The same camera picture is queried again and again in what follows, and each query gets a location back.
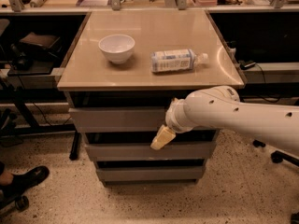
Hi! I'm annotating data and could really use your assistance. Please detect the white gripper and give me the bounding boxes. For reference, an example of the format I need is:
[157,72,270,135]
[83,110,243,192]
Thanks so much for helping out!
[150,97,194,150]

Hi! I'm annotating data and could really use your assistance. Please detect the grey top drawer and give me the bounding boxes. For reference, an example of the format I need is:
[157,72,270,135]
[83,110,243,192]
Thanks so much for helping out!
[69,106,165,133]

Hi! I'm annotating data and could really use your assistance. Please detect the grey drawer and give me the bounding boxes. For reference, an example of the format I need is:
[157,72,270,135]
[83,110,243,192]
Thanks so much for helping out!
[69,106,165,133]
[85,141,216,161]
[96,167,205,182]

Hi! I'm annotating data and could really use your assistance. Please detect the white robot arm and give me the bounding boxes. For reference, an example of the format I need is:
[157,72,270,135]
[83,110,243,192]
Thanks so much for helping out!
[150,86,299,155]

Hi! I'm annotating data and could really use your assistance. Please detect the grey bottom drawer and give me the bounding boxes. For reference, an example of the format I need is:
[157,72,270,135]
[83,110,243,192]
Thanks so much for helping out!
[96,167,205,182]

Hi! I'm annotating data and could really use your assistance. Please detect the grey drawer cabinet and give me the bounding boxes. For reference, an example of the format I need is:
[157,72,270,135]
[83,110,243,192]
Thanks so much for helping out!
[56,8,246,186]

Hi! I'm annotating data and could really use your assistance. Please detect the grey middle drawer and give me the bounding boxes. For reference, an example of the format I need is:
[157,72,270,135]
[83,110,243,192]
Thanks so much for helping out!
[85,141,216,161]

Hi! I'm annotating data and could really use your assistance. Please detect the clear plastic water bottle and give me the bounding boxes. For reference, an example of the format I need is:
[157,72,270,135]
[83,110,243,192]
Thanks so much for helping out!
[150,49,209,73]

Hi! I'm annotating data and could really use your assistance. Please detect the white ceramic bowl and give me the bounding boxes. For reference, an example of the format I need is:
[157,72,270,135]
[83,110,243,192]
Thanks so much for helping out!
[98,35,135,64]

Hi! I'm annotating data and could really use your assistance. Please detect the black power adapter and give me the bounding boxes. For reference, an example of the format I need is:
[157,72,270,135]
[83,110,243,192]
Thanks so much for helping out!
[239,60,256,70]

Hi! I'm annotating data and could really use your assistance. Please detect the black chair caster right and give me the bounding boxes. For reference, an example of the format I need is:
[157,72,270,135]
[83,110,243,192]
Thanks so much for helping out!
[271,151,299,167]

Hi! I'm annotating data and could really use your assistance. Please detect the black shoe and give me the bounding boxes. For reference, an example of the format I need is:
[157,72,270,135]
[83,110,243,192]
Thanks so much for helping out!
[0,166,50,198]

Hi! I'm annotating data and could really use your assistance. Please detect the black office chair base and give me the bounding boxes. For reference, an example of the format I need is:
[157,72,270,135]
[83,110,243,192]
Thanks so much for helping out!
[0,194,29,217]

